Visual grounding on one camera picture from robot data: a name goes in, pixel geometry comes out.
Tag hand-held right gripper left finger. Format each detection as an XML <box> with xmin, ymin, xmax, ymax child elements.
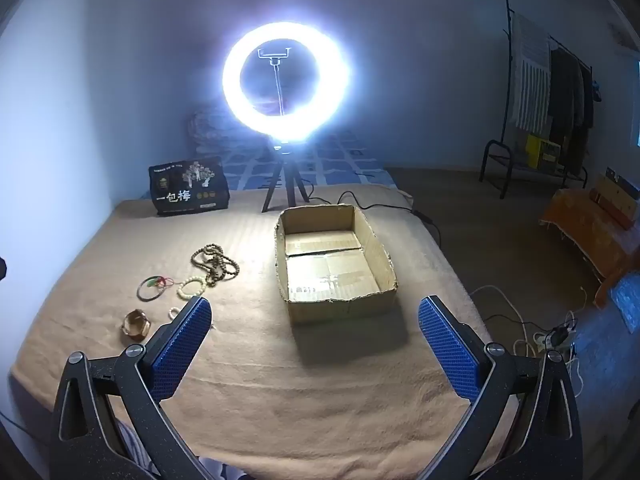
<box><xmin>50</xmin><ymin>296</ymin><xmax>213</xmax><ymax>480</ymax></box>

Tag brown bead necklace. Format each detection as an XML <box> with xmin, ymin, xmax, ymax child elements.
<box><xmin>191</xmin><ymin>243</ymin><xmax>240</xmax><ymax>289</ymax></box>

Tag black tripod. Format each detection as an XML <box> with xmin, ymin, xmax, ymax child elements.
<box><xmin>261</xmin><ymin>137</ymin><xmax>310</xmax><ymax>213</ymax></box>

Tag white power strip with cables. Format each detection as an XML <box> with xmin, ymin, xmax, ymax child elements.
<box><xmin>467</xmin><ymin>285</ymin><xmax>586</xmax><ymax>396</ymax></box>

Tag black printed box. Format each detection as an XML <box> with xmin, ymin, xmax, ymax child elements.
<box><xmin>148</xmin><ymin>156</ymin><xmax>231</xmax><ymax>217</ymax></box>

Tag black power cable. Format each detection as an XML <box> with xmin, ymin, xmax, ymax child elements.
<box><xmin>300</xmin><ymin>182</ymin><xmax>443</xmax><ymax>246</ymax></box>

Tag black clothes rack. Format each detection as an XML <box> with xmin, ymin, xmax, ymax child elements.
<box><xmin>479</xmin><ymin>0</ymin><xmax>596</xmax><ymax>200</ymax></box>

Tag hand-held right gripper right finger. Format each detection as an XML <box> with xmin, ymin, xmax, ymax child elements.
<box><xmin>417</xmin><ymin>295</ymin><xmax>583</xmax><ymax>480</ymax></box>

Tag dark green bangle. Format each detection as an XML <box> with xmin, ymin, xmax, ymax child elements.
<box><xmin>137</xmin><ymin>276</ymin><xmax>168</xmax><ymax>302</ymax></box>

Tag blue cloth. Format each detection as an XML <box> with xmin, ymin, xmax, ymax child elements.
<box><xmin>612</xmin><ymin>272</ymin><xmax>640</xmax><ymax>333</ymax></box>

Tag beige blanket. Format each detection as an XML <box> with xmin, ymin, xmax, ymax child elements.
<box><xmin>10</xmin><ymin>190</ymin><xmax>501</xmax><ymax>480</ymax></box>

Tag dark hanging clothes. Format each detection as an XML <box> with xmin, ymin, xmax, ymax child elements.
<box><xmin>547</xmin><ymin>47</ymin><xmax>596</xmax><ymax>171</ymax></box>

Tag cardboard box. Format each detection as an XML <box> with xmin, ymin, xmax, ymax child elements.
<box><xmin>274</xmin><ymin>203</ymin><xmax>399</xmax><ymax>326</ymax></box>

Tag white fringed shawl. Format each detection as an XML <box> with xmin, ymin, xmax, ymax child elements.
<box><xmin>510</xmin><ymin>12</ymin><xmax>553</xmax><ymax>133</ymax></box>

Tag orange cloth covered table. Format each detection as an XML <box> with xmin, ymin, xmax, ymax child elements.
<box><xmin>540</xmin><ymin>187</ymin><xmax>640</xmax><ymax>281</ymax></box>

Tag wooden box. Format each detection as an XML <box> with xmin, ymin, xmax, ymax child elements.
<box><xmin>590</xmin><ymin>167</ymin><xmax>640</xmax><ymax>228</ymax></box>

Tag cream bead bracelet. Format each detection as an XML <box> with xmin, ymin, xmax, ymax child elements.
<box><xmin>176</xmin><ymin>275</ymin><xmax>207</xmax><ymax>302</ymax></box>

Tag blue patterned bedsheet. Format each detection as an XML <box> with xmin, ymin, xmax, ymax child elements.
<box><xmin>140</xmin><ymin>132</ymin><xmax>413</xmax><ymax>211</ymax></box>

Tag phone holder clamp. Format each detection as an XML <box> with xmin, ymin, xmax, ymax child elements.
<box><xmin>256</xmin><ymin>46</ymin><xmax>293</xmax><ymax>117</ymax></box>

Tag white ring light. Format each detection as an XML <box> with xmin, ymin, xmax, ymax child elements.
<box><xmin>222</xmin><ymin>22</ymin><xmax>351</xmax><ymax>143</ymax></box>

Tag folded patterned quilt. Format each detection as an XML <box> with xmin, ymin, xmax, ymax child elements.
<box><xmin>187</xmin><ymin>107</ymin><xmax>241</xmax><ymax>153</ymax></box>

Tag yellow box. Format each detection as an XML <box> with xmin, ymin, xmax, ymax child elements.
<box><xmin>525</xmin><ymin>134</ymin><xmax>562</xmax><ymax>168</ymax></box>

